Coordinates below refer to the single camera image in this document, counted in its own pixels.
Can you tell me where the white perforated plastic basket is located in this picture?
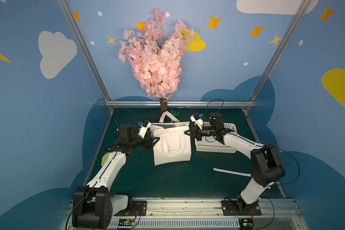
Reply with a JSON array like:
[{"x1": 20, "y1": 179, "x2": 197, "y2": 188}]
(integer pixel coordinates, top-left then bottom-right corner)
[{"x1": 195, "y1": 122, "x2": 239, "y2": 154}]

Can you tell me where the white insulated delivery bag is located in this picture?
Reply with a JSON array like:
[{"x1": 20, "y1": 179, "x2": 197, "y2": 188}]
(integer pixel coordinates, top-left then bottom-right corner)
[{"x1": 150, "y1": 111, "x2": 191, "y2": 166}]

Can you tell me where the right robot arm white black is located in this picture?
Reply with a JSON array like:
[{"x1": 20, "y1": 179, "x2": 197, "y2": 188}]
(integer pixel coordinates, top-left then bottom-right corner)
[{"x1": 185, "y1": 112, "x2": 286, "y2": 209}]

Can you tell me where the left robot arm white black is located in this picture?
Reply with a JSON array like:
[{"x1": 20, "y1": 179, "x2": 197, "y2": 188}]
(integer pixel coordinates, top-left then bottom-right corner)
[{"x1": 66, "y1": 120, "x2": 159, "y2": 230}]

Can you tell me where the white strip on table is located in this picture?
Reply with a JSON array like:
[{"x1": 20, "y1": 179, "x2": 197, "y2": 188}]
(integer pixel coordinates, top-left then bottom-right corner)
[{"x1": 213, "y1": 168, "x2": 252, "y2": 177}]

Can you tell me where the left controller board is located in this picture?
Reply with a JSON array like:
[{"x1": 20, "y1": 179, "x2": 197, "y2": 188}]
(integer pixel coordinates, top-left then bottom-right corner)
[{"x1": 117, "y1": 219, "x2": 136, "y2": 229}]

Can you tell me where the controller board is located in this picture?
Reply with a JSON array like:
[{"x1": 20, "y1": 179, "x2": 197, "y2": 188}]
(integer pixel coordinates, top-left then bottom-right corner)
[
  {"x1": 239, "y1": 218, "x2": 254, "y2": 230},
  {"x1": 117, "y1": 219, "x2": 136, "y2": 229}
]

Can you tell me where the pink cherry blossom tree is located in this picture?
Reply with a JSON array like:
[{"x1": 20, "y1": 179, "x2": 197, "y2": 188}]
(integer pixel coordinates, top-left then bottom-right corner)
[{"x1": 118, "y1": 8, "x2": 195, "y2": 114}]

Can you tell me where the right controller board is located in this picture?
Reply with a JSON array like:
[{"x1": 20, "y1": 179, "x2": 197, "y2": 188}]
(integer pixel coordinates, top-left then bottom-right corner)
[{"x1": 239, "y1": 218, "x2": 254, "y2": 230}]

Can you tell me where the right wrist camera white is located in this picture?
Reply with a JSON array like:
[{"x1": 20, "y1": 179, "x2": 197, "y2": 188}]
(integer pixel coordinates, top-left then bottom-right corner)
[{"x1": 190, "y1": 113, "x2": 204, "y2": 130}]

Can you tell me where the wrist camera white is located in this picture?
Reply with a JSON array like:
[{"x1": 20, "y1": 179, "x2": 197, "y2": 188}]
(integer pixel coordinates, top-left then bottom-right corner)
[
  {"x1": 138, "y1": 120, "x2": 151, "y2": 139},
  {"x1": 190, "y1": 113, "x2": 204, "y2": 130}
]

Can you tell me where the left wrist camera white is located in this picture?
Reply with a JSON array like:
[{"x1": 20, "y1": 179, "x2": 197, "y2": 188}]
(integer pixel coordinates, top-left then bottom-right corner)
[{"x1": 138, "y1": 120, "x2": 151, "y2": 139}]

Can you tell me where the green toy rake wooden handle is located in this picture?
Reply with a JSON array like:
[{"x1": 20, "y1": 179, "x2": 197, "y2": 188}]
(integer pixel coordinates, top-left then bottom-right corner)
[{"x1": 170, "y1": 110, "x2": 180, "y2": 117}]

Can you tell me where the aluminium back frame bar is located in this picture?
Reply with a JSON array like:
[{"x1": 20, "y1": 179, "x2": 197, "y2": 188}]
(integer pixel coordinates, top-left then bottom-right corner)
[{"x1": 104, "y1": 101, "x2": 255, "y2": 107}]

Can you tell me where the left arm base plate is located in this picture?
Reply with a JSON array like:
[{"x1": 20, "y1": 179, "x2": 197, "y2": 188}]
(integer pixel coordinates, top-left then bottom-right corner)
[{"x1": 115, "y1": 200, "x2": 147, "y2": 216}]

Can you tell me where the aluminium front rail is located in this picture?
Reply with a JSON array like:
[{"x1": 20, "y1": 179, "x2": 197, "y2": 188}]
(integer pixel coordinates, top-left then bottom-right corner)
[{"x1": 59, "y1": 197, "x2": 310, "y2": 230}]

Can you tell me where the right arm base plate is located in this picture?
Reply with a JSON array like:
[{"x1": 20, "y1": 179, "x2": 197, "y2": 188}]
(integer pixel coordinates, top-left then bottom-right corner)
[{"x1": 221, "y1": 199, "x2": 262, "y2": 216}]

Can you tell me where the left aluminium frame post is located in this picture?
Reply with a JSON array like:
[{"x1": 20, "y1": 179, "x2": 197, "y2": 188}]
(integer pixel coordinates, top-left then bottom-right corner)
[{"x1": 57, "y1": 0, "x2": 115, "y2": 114}]

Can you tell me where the aluminium frame post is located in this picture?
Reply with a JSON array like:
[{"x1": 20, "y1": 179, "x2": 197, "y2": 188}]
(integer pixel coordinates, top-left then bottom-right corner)
[
  {"x1": 57, "y1": 0, "x2": 115, "y2": 114},
  {"x1": 243, "y1": 0, "x2": 312, "y2": 115}
]

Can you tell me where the right aluminium frame post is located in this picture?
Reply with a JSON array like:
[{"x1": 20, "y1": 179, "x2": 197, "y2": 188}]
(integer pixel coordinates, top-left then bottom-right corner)
[{"x1": 243, "y1": 0, "x2": 312, "y2": 115}]

